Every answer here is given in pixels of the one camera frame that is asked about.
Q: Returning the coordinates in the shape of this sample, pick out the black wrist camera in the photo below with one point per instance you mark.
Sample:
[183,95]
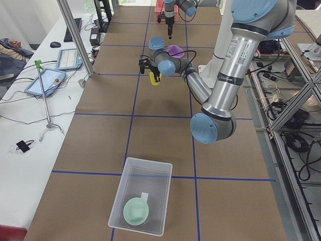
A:
[161,18]
[143,64]

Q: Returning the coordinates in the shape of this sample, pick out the clear plastic box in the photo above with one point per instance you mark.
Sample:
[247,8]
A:
[147,176]

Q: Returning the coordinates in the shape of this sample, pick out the seated person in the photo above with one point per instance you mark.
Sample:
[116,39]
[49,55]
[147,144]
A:
[13,57]

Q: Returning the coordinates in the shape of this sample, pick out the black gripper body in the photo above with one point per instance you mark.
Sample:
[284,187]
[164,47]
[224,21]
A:
[169,21]
[157,75]

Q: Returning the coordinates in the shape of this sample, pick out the small black device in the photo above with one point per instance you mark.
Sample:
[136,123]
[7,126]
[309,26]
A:
[24,146]

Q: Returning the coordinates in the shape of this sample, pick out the purple cloth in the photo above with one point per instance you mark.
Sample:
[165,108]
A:
[175,51]

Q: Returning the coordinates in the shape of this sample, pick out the far teach pendant tablet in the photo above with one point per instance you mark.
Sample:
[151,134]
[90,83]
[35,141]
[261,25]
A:
[68,59]

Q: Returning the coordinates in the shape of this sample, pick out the pink plastic bin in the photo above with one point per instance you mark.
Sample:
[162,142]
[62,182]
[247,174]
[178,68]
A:
[160,9]

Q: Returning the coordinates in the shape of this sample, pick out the white label in box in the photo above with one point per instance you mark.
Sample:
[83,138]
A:
[144,196]

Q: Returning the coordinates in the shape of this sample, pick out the black computer mouse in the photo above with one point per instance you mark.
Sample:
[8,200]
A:
[55,44]

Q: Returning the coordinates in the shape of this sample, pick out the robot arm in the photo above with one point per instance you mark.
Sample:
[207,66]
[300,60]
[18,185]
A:
[252,23]
[188,7]

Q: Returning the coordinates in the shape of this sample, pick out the aluminium frame post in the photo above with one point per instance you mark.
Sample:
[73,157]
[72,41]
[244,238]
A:
[75,33]

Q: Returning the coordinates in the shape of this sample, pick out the red chair corner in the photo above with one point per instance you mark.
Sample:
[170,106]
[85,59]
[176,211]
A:
[12,233]

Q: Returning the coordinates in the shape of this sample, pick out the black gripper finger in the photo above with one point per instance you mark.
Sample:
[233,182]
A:
[170,31]
[157,78]

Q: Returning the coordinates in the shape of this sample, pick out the metal stand with green clip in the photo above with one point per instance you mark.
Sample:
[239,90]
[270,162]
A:
[50,125]

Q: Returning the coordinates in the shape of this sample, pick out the black power adapter box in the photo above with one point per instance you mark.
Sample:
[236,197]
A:
[95,37]

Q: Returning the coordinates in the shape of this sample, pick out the pale green bowl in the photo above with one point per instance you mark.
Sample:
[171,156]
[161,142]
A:
[136,211]

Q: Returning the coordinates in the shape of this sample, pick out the teach pendant tablet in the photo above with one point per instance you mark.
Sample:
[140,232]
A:
[51,80]
[68,59]

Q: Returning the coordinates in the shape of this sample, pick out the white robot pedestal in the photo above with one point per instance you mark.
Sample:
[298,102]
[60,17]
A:
[209,72]

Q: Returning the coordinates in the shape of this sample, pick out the near teach pendant tablet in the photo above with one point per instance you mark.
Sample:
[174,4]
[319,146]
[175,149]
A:
[51,80]

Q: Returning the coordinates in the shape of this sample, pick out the yellow plastic cup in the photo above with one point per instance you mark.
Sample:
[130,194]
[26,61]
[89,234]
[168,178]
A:
[151,75]

